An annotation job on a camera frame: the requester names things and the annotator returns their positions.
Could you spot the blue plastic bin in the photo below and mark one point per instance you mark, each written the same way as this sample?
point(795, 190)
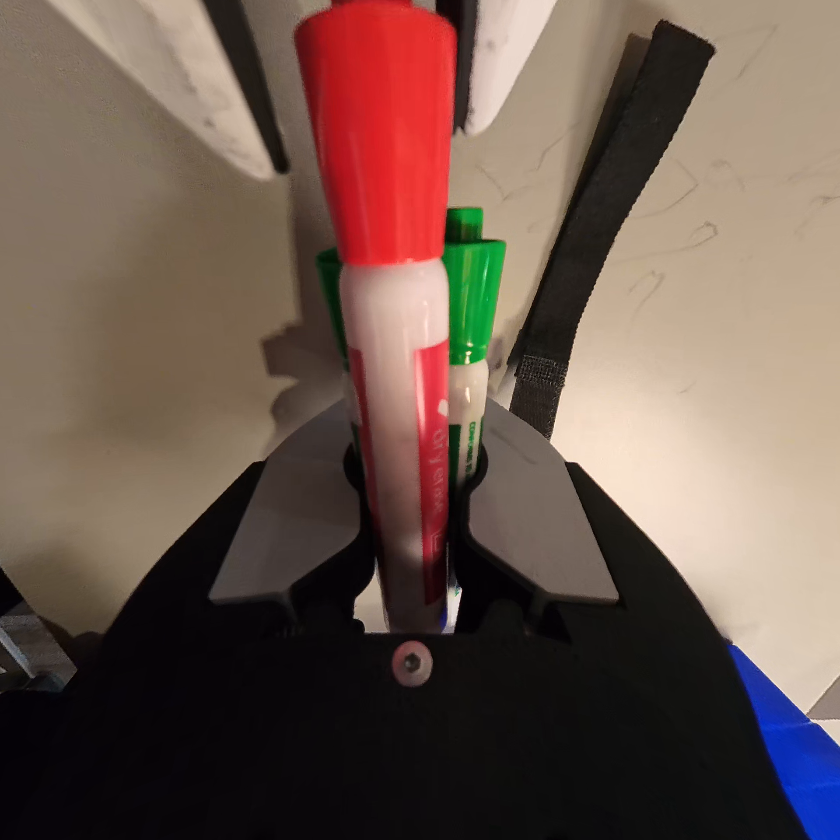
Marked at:
point(794, 748)

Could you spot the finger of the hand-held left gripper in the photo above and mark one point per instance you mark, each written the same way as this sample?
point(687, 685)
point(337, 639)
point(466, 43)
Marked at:
point(505, 46)
point(184, 66)

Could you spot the green dry erase marker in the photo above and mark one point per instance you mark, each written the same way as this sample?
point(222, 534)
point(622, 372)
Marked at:
point(332, 309)
point(473, 295)

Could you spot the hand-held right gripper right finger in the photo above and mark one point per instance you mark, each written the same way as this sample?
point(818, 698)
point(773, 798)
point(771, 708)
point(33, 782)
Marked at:
point(551, 525)

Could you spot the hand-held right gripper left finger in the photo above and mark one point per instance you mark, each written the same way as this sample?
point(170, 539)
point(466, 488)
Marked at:
point(282, 538)

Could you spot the red dry erase marker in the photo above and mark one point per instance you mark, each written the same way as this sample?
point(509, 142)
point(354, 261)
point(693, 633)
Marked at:
point(387, 197)

